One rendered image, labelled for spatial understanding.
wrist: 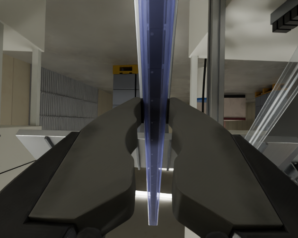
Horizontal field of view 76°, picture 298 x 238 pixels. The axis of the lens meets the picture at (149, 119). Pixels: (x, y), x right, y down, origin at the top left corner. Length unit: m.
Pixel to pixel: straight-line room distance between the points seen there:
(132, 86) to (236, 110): 4.41
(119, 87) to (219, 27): 2.83
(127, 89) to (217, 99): 2.80
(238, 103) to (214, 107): 6.38
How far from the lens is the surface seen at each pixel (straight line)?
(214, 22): 0.67
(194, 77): 1.03
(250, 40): 0.95
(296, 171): 0.44
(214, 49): 0.63
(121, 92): 3.35
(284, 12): 0.72
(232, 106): 6.93
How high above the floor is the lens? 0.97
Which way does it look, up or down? 1 degrees down
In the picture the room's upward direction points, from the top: 179 degrees counter-clockwise
